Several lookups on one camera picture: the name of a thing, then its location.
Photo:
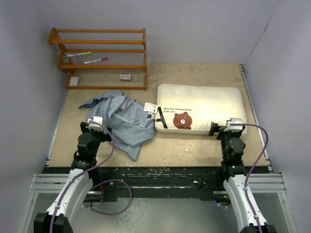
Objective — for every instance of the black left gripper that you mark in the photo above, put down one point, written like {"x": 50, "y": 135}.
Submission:
{"x": 104, "y": 137}

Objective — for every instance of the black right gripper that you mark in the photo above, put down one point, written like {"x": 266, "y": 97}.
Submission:
{"x": 215, "y": 127}

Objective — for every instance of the blue pillowcase with yellow drawings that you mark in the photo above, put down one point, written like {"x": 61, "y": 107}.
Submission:
{"x": 129, "y": 123}

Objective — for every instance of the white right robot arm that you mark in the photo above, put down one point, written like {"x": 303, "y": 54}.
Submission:
{"x": 236, "y": 179}

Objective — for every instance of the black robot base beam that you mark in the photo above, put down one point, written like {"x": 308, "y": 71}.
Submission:
{"x": 198, "y": 182}

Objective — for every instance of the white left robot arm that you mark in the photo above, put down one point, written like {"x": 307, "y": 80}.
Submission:
{"x": 59, "y": 217}

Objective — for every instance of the small white box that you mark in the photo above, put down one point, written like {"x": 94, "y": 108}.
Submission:
{"x": 74, "y": 81}

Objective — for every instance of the pink capped marker pen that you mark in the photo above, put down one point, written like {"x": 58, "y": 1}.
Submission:
{"x": 96, "y": 60}

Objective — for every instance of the green capped marker pen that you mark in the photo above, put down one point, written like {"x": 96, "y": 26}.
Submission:
{"x": 78, "y": 54}

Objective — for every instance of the orange wooden shelf rack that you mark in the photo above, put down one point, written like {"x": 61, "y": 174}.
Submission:
{"x": 67, "y": 63}

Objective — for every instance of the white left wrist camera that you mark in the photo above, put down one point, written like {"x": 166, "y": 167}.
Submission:
{"x": 95, "y": 123}

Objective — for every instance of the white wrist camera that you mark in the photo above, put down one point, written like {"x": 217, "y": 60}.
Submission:
{"x": 234, "y": 125}
{"x": 95, "y": 123}

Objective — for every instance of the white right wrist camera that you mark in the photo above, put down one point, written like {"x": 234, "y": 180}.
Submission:
{"x": 234, "y": 125}

